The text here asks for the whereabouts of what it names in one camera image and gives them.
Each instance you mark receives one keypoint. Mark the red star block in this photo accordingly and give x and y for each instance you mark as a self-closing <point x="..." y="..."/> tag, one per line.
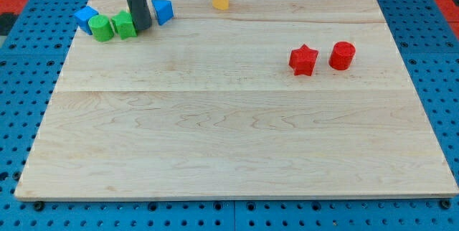
<point x="303" y="60"/>

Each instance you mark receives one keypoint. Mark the green star block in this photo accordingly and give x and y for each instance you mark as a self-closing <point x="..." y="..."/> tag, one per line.
<point x="123" y="25"/>

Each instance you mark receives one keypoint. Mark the light wooden board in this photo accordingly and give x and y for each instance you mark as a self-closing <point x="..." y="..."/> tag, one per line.
<point x="206" y="107"/>

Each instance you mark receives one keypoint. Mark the blue triangle block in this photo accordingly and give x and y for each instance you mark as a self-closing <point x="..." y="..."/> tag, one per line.
<point x="163" y="10"/>

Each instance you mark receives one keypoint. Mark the red cylinder block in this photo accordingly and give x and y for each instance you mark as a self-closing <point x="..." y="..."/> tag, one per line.
<point x="342" y="55"/>

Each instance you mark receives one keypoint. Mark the green cylinder block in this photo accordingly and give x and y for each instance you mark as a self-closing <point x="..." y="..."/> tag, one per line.
<point x="101" y="28"/>

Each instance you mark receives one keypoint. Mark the blue cube block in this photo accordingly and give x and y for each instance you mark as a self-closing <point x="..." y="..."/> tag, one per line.
<point x="83" y="16"/>

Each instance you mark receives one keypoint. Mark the blue perforated base panel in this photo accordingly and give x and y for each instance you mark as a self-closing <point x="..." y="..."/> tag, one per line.
<point x="32" y="57"/>

